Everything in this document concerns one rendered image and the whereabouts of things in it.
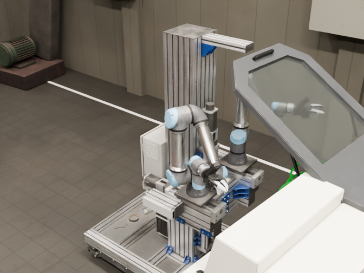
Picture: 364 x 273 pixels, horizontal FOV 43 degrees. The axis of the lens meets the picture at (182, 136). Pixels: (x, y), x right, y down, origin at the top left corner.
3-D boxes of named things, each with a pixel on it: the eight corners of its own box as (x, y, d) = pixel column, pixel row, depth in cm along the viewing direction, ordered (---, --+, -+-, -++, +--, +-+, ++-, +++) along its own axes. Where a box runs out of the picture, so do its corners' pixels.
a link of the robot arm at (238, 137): (228, 152, 336) (229, 136, 329) (231, 143, 347) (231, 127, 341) (245, 154, 334) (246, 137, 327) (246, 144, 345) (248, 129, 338)
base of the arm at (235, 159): (222, 161, 344) (223, 149, 339) (233, 153, 354) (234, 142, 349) (240, 168, 335) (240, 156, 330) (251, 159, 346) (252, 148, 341)
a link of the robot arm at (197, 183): (212, 187, 273) (213, 171, 267) (195, 192, 268) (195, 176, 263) (206, 180, 279) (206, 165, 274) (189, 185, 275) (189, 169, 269)
